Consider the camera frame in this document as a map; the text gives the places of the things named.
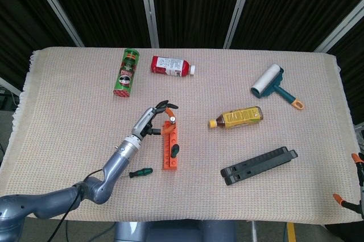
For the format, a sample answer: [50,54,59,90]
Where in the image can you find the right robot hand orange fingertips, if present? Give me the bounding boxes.
[332,153,364,220]

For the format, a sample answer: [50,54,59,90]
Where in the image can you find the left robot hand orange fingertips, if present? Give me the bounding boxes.
[131,100,179,141]

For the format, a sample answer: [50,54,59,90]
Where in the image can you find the orange screwdriver holder block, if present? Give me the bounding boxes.
[162,120,179,171]

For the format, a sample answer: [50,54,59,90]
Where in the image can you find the long green black screwdriver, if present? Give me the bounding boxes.
[122,167,154,179]

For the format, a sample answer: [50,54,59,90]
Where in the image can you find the green Pringles can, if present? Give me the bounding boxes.
[113,48,140,99]

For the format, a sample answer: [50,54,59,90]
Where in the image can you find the red juice bottle white cap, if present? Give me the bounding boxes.
[150,55,196,78]

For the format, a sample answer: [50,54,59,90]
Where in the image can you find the beige woven tablecloth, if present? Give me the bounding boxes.
[0,47,362,223]

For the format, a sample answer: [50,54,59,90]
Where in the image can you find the yellow label tea bottle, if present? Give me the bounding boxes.
[209,106,264,129]

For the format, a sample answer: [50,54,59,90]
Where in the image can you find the grey robot torso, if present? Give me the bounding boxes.
[113,220,238,242]

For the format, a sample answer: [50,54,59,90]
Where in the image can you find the teal lint roller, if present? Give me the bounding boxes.
[250,63,305,111]

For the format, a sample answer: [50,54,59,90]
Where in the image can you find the grey metal partition post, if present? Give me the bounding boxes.
[138,0,160,49]
[27,0,85,48]
[313,0,364,54]
[222,0,257,50]
[0,76,23,97]

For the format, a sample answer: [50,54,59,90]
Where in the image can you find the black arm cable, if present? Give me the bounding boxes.
[49,169,103,242]

